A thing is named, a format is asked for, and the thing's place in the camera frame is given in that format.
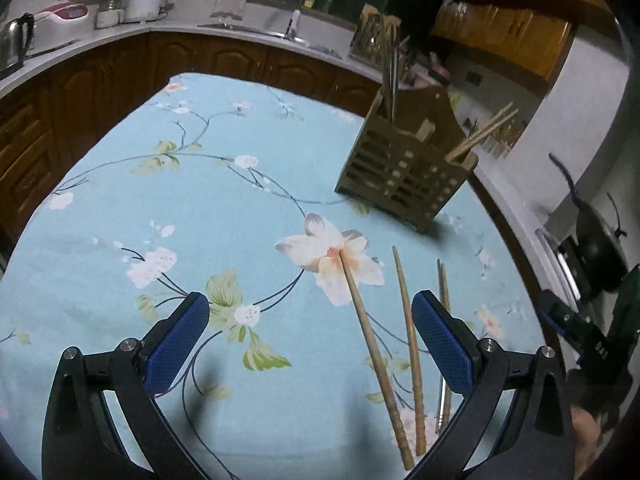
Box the wooden chopstick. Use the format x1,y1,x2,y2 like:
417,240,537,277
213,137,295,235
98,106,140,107
392,246,426,456
338,249,414,471
436,258,454,434

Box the kitchen sink faucet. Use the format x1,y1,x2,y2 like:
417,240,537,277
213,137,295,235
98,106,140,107
273,0,304,40

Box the right hand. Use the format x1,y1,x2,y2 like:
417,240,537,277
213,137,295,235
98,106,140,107
570,404,602,479

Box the metal chopstick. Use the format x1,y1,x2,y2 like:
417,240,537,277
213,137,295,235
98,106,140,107
434,259,449,436

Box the floral light blue tablecloth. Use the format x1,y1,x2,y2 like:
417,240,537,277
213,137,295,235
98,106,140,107
1,74,544,479

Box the wooden utensil caddy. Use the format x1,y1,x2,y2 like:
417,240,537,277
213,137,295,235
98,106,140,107
335,86,478,233

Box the countertop dish rack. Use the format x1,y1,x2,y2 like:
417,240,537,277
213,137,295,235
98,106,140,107
349,3,401,68

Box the white rice cooker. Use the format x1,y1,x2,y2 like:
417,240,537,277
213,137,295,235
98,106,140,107
32,1,90,50

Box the white canister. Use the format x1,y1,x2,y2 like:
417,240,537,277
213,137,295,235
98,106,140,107
124,0,163,23

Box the electric kettle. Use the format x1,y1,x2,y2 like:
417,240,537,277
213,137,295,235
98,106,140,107
0,13,35,78

